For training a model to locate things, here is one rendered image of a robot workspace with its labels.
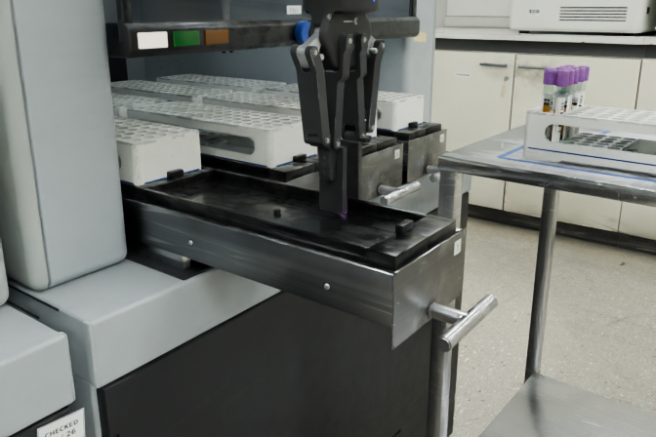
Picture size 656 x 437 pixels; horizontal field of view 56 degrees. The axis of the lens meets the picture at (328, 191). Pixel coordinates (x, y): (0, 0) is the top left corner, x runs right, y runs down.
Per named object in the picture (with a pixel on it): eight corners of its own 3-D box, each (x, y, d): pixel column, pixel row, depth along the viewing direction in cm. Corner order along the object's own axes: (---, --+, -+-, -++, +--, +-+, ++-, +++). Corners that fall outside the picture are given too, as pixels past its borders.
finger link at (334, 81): (355, 35, 60) (347, 33, 59) (347, 150, 62) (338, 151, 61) (322, 34, 62) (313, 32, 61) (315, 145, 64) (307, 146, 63)
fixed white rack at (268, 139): (128, 147, 96) (124, 107, 95) (179, 138, 104) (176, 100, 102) (271, 178, 79) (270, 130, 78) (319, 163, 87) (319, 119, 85)
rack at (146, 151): (8, 160, 89) (1, 117, 87) (72, 147, 96) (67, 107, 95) (139, 196, 72) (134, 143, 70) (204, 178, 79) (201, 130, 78)
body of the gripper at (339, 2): (335, -27, 65) (335, 63, 68) (282, -30, 58) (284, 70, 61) (397, -29, 61) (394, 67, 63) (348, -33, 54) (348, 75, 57)
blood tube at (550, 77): (546, 155, 82) (559, 70, 79) (535, 154, 82) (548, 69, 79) (541, 152, 84) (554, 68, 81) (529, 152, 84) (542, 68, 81)
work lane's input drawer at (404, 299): (-11, 204, 91) (-21, 144, 89) (75, 183, 102) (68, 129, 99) (438, 371, 49) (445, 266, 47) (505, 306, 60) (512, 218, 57)
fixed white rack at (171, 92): (96, 114, 126) (92, 84, 124) (137, 108, 134) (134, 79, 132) (195, 131, 109) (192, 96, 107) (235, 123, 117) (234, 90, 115)
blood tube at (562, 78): (545, 156, 81) (556, 70, 78) (546, 153, 83) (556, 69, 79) (558, 157, 81) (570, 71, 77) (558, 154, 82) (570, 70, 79)
